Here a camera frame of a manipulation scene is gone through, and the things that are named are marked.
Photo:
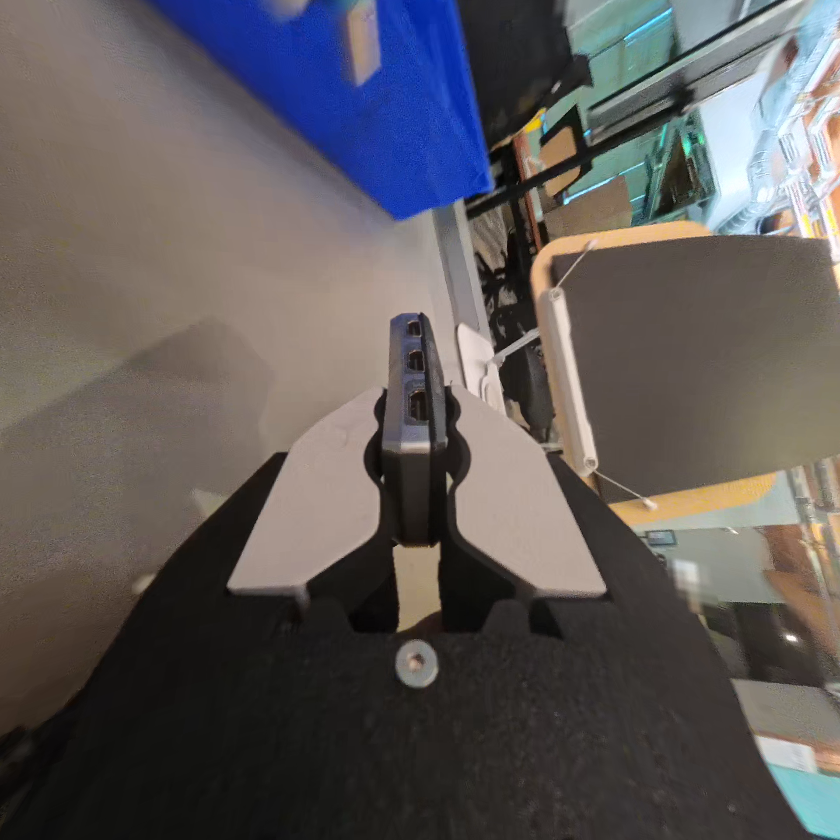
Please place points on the white panel stand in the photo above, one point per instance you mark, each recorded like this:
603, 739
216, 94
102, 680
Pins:
571, 394

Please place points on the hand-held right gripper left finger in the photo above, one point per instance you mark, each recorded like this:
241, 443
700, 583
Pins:
308, 512

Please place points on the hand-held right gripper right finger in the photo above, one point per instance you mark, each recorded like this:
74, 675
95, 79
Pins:
525, 518

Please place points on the dark multi-port hub adapter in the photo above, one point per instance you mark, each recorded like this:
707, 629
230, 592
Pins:
410, 472

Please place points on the blue plastic bin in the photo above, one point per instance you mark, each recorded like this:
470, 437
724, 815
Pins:
394, 118

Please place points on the grey desk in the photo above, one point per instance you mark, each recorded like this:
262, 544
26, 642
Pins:
164, 262

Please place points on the flat hanging screen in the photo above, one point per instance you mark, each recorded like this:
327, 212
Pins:
689, 65

